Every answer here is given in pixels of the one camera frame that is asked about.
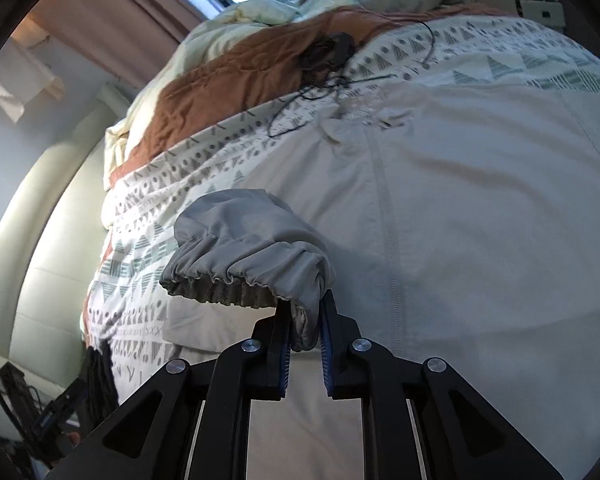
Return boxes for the black cable with device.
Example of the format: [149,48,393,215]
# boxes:
[267,20,435,138]

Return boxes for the dark fringed cloth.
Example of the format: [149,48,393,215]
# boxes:
[82,345,121,423]

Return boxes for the white nightstand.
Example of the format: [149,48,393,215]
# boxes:
[472,0,565,36]

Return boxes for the cream padded headboard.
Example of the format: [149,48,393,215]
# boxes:
[0,85,141,411]

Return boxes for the brown and cream quilt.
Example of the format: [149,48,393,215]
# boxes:
[102,0,505,191]

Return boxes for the pink curtain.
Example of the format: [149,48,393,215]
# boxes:
[82,0,221,91]

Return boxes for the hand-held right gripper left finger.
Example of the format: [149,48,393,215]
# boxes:
[42,300,293,480]

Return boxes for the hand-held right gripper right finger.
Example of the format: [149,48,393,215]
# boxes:
[320,292,565,480]

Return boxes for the hanging white cloth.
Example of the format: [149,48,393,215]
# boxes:
[0,35,66,123]

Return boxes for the light beige jacket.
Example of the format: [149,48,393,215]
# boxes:
[160,77,600,480]

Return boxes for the patterned white blanket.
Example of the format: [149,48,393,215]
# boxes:
[82,15,600,401]

